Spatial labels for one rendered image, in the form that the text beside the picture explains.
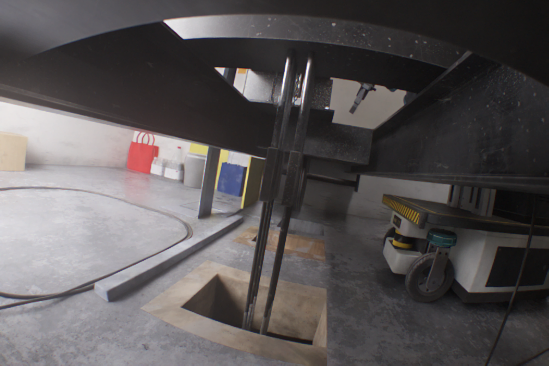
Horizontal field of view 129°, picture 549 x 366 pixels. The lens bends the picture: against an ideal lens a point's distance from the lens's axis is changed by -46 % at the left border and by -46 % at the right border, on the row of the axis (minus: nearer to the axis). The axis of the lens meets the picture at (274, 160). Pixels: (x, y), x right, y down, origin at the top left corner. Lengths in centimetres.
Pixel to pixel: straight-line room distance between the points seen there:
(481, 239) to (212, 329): 79
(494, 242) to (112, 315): 104
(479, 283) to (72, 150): 311
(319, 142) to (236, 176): 125
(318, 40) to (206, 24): 29
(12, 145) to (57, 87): 165
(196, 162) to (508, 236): 238
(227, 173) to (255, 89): 128
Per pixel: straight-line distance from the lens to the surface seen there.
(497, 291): 97
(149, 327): 58
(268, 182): 53
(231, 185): 243
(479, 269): 88
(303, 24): 58
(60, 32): 23
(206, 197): 150
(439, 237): 84
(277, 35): 57
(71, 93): 51
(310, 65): 58
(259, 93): 133
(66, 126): 276
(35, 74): 48
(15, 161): 216
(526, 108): 47
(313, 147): 133
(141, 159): 306
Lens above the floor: 39
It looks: 1 degrees up
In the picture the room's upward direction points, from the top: 10 degrees clockwise
